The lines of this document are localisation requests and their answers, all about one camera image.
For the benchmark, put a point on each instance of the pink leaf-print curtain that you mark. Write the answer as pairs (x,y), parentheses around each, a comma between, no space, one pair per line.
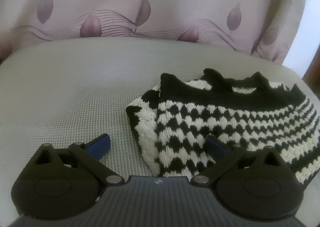
(150,0)

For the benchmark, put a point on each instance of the black and white knitted sweater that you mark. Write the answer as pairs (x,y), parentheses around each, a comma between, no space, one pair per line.
(225,122)

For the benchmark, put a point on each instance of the brown wooden door frame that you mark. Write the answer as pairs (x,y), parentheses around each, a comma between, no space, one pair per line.
(312,67)

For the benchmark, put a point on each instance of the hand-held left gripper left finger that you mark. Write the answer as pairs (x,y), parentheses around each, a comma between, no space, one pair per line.
(98,146)

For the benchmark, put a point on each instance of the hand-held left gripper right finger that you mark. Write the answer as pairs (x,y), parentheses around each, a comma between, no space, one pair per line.
(216,146)

